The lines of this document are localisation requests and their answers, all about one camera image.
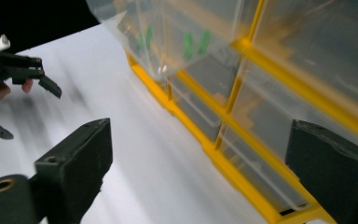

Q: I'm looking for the yellow drawer cabinet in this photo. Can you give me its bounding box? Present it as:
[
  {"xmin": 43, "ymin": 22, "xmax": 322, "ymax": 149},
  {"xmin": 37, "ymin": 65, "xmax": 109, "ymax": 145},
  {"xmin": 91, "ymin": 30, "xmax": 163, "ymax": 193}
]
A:
[{"xmin": 125, "ymin": 0, "xmax": 358, "ymax": 224}]

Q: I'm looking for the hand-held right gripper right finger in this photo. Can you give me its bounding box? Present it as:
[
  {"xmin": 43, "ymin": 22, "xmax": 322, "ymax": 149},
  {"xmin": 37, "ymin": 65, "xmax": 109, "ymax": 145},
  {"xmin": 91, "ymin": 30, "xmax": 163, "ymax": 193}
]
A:
[{"xmin": 284, "ymin": 119, "xmax": 358, "ymax": 224}]

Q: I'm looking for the green plastic wall plug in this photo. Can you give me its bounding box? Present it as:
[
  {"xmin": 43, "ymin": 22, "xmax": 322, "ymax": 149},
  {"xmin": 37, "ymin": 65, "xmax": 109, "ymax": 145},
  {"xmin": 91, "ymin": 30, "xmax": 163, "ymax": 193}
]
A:
[
  {"xmin": 183, "ymin": 32, "xmax": 195, "ymax": 62},
  {"xmin": 144, "ymin": 25, "xmax": 155, "ymax": 50},
  {"xmin": 197, "ymin": 29, "xmax": 213, "ymax": 56}
]

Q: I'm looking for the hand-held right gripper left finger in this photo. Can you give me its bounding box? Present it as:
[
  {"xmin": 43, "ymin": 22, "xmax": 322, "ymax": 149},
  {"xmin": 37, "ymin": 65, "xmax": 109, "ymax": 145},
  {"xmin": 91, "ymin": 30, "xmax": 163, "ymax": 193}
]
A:
[{"xmin": 34, "ymin": 118, "xmax": 114, "ymax": 224}]

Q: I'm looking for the clear plastic drawer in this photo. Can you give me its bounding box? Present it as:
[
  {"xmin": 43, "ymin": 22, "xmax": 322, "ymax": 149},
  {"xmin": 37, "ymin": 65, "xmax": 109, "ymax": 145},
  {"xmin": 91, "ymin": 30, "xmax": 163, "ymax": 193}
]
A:
[
  {"xmin": 86, "ymin": 0, "xmax": 259, "ymax": 82},
  {"xmin": 217, "ymin": 124, "xmax": 312, "ymax": 213},
  {"xmin": 180, "ymin": 49, "xmax": 245, "ymax": 106},
  {"xmin": 251, "ymin": 0, "xmax": 358, "ymax": 105},
  {"xmin": 169, "ymin": 76, "xmax": 227, "ymax": 143}
]

